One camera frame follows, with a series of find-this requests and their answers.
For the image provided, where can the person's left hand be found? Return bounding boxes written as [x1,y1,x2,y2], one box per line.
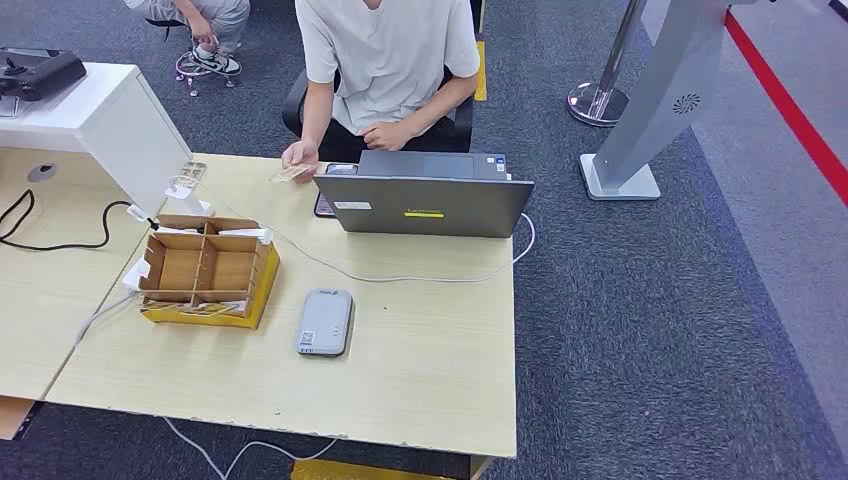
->
[362,121,416,153]

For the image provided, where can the white cabinet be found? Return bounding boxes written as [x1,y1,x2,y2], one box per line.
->
[0,61,195,220]

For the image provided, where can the person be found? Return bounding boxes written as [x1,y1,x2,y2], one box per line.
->
[122,0,252,76]
[280,0,482,184]

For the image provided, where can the beige ID card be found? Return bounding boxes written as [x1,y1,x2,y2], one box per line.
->
[270,164,313,185]

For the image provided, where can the yellow box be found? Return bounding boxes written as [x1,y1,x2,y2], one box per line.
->
[290,458,496,480]

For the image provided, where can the grey laptop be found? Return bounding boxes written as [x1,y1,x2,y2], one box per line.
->
[312,150,536,240]

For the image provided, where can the chrome stanchion post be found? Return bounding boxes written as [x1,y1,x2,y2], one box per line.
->
[566,0,648,128]

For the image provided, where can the black office chair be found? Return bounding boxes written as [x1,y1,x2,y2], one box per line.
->
[281,66,476,155]

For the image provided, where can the white power adapter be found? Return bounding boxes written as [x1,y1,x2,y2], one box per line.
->
[122,258,153,293]

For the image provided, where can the grey card reader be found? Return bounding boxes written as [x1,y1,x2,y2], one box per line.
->
[294,288,356,360]

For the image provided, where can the black smartphone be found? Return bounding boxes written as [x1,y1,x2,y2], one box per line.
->
[313,162,360,219]

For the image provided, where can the black controller device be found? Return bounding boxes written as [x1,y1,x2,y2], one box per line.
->
[0,47,89,104]

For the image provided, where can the black cable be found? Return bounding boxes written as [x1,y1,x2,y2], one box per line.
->
[0,188,161,254]

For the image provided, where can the stool with chrome base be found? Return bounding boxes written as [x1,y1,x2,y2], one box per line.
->
[145,18,244,99]

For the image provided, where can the grey kiosk stand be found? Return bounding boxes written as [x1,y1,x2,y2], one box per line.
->
[578,0,761,202]

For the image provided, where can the person's right hand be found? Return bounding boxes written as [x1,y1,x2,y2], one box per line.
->
[281,139,321,184]

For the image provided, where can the yellow tray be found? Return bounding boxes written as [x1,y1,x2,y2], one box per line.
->
[140,243,282,331]

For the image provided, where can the white cable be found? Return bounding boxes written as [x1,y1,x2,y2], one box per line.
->
[192,185,537,285]
[72,291,138,346]
[162,415,340,480]

